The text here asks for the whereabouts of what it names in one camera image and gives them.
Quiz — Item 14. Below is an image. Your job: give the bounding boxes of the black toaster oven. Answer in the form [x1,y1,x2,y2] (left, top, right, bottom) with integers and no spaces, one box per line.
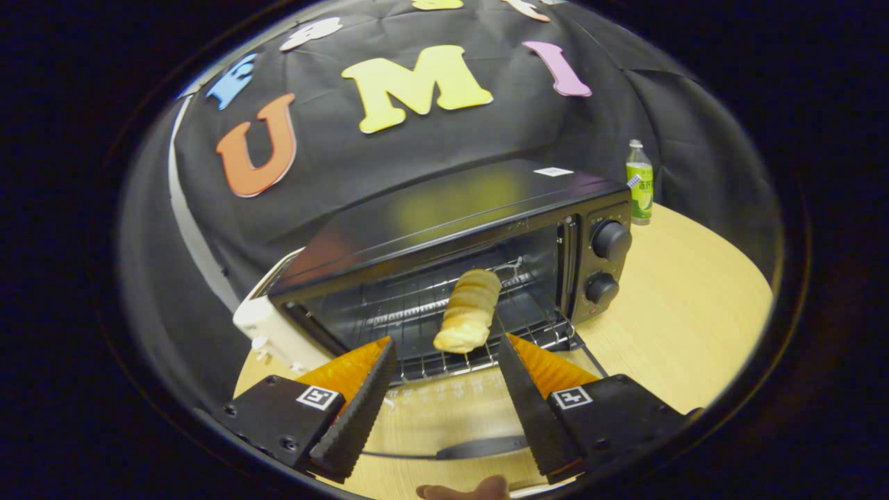
[267,158,633,463]

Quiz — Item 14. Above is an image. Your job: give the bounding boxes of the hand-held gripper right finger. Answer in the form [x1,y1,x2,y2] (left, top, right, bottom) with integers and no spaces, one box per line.
[497,333,702,485]

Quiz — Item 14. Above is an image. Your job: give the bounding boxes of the golden bread roll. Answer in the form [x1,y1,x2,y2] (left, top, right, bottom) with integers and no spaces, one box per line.
[433,269,502,354]

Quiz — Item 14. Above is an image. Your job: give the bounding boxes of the green drink bottle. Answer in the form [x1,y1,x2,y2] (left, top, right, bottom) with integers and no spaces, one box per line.
[626,139,654,226]

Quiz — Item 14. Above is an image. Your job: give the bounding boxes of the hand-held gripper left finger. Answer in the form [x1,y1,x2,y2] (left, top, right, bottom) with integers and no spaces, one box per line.
[215,337,398,485]

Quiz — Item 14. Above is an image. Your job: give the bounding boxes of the white pop-up toaster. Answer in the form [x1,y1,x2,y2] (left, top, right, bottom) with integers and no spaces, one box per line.
[233,248,334,372]

